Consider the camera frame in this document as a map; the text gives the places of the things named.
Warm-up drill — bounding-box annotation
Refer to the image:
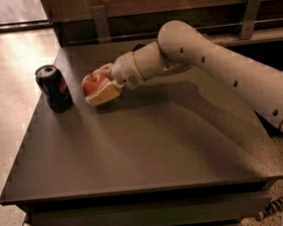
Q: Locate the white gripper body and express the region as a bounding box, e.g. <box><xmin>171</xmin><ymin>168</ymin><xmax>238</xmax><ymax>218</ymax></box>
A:
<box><xmin>112</xmin><ymin>51</ymin><xmax>145</xmax><ymax>90</ymax></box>

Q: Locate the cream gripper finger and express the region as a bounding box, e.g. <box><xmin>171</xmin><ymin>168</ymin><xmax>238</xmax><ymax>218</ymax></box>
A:
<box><xmin>91</xmin><ymin>63</ymin><xmax>113</xmax><ymax>82</ymax></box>
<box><xmin>85</xmin><ymin>81</ymin><xmax>124</xmax><ymax>107</ymax></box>

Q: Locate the red apple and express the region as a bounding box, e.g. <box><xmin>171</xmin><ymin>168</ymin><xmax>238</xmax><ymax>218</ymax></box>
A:
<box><xmin>82</xmin><ymin>72</ymin><xmax>108</xmax><ymax>97</ymax></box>

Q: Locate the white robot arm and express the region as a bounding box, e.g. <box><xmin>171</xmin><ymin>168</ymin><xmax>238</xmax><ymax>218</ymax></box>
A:
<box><xmin>82</xmin><ymin>20</ymin><xmax>283</xmax><ymax>226</ymax></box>

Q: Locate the dark pepsi can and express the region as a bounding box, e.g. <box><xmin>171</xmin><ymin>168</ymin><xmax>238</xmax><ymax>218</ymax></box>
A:
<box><xmin>35</xmin><ymin>65</ymin><xmax>73</xmax><ymax>113</ymax></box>

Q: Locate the black snack bar packet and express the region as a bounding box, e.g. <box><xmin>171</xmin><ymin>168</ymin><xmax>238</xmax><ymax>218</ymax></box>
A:
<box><xmin>132</xmin><ymin>43</ymin><xmax>145</xmax><ymax>52</ymax></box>

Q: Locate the dark drawer cabinet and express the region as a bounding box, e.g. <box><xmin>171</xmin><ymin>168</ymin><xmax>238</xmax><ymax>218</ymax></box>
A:
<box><xmin>22</xmin><ymin>178</ymin><xmax>282</xmax><ymax>226</ymax></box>

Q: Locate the black white striped object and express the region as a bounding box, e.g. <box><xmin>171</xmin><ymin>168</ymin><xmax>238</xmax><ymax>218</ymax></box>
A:
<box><xmin>256</xmin><ymin>196</ymin><xmax>283</xmax><ymax>222</ymax></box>

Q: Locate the left metal bracket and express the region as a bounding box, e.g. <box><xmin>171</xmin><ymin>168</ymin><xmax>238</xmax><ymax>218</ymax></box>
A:
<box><xmin>91</xmin><ymin>5</ymin><xmax>112</xmax><ymax>43</ymax></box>

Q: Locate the metal bracket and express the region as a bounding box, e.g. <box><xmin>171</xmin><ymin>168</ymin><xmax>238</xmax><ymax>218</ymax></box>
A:
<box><xmin>237</xmin><ymin>0</ymin><xmax>262</xmax><ymax>40</ymax></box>
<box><xmin>91</xmin><ymin>5</ymin><xmax>112</xmax><ymax>43</ymax></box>

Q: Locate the right metal bracket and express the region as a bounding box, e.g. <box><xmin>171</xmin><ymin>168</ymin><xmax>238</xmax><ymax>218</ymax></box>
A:
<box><xmin>237</xmin><ymin>0</ymin><xmax>262</xmax><ymax>40</ymax></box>

